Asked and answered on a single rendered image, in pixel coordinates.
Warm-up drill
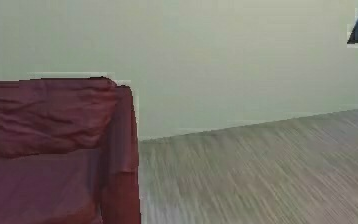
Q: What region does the dark red sofa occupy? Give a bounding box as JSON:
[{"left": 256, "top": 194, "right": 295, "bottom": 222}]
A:
[{"left": 0, "top": 76, "right": 142, "bottom": 224}]

